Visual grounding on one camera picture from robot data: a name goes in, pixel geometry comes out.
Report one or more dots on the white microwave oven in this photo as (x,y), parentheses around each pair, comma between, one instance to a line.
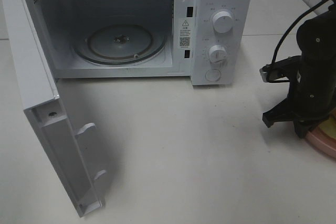
(187,23)

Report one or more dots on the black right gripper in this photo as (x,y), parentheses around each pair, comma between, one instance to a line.
(311,95)

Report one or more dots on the pink round plate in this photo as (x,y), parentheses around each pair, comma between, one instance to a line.
(322,142)

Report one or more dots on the white microwave knob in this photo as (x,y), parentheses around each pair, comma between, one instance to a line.
(222,21)
(217,54)

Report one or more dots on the white microwave door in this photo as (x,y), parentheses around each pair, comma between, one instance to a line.
(44,108)

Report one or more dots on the white bread sandwich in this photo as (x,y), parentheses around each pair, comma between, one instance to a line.
(329,126)

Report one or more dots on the glass microwave turntable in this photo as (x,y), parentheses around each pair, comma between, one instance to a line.
(120,44)

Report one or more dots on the lower white microwave knob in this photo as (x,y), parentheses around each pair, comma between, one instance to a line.
(217,54)

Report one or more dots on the upper white microwave knob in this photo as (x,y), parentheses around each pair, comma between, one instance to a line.
(222,21)

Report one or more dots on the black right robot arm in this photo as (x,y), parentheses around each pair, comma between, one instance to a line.
(316,38)

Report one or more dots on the round microwave door button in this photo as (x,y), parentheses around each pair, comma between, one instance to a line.
(213,75)

